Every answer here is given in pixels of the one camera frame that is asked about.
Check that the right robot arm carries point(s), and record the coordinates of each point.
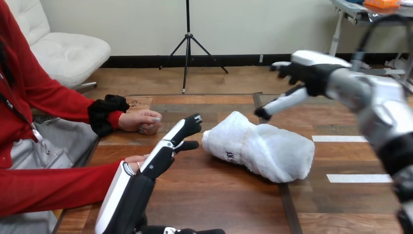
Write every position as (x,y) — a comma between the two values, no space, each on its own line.
(380,106)

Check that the rolled white towel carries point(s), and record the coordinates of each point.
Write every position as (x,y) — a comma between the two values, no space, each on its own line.
(264,148)

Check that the orange thing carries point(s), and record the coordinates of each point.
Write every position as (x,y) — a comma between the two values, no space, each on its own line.
(382,3)

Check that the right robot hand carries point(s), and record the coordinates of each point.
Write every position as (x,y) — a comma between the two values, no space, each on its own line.
(314,76)

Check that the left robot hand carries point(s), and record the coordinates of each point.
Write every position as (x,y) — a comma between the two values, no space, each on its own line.
(129,197)

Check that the white desk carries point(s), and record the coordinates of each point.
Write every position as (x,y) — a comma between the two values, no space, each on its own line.
(347,11)

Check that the foil sheet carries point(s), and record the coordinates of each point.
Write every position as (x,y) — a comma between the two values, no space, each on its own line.
(387,16)

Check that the black tripod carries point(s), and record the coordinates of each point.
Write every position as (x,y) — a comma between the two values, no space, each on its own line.
(187,42)

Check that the person's hand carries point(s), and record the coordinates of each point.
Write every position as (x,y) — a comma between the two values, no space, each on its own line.
(135,159)
(138,121)

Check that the white cushioned chair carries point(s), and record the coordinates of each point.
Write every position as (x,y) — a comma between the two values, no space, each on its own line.
(67,53)

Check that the person's body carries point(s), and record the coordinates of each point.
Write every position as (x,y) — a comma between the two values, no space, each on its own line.
(19,64)

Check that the person's forearm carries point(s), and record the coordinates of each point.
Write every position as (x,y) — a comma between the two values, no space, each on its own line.
(64,187)
(77,111)

